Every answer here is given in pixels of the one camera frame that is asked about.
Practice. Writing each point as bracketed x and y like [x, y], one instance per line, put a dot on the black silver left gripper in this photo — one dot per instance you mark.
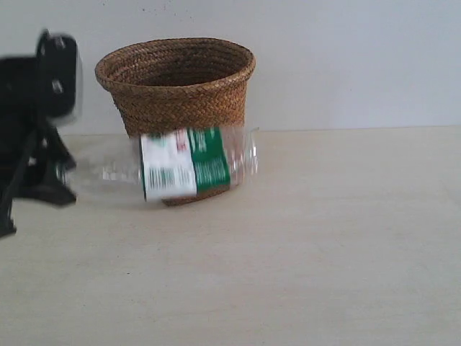
[39, 93]

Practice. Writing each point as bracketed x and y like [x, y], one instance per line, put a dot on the clear plastic water bottle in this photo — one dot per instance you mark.
[183, 164]

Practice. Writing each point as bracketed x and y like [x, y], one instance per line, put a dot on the brown woven wicker basket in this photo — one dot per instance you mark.
[165, 85]

